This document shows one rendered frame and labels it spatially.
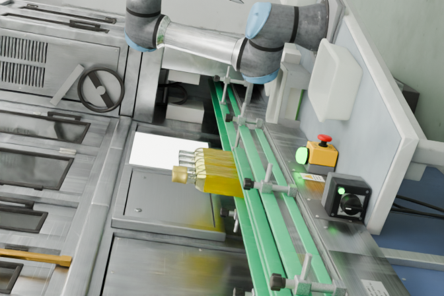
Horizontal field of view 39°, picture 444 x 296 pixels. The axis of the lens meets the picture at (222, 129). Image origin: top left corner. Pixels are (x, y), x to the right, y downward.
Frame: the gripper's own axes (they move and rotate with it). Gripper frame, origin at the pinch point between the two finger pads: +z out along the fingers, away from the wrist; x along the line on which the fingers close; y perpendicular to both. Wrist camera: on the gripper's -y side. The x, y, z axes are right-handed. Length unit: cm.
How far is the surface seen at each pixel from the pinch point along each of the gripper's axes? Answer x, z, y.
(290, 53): 11.9, 15.6, -36.6
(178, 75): 55, -20, 26
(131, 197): 52, -32, -82
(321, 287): 5, 3, -168
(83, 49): 47, -65, 19
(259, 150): 24, 2, -89
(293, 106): 22, 16, -59
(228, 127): 44, -1, -39
